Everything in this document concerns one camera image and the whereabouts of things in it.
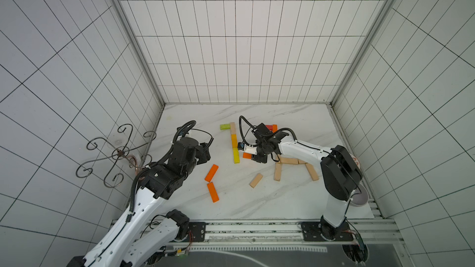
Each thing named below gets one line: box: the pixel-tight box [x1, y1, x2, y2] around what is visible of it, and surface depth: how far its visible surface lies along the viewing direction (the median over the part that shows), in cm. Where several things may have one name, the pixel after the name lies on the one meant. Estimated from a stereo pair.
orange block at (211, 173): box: [204, 163, 219, 183], surface depth 91 cm
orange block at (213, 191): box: [207, 181, 220, 203], surface depth 85 cm
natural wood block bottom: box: [273, 162, 283, 182], surface depth 92 cm
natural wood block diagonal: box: [248, 173, 264, 189], surface depth 89 cm
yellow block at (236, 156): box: [233, 147, 241, 164], surface depth 97 cm
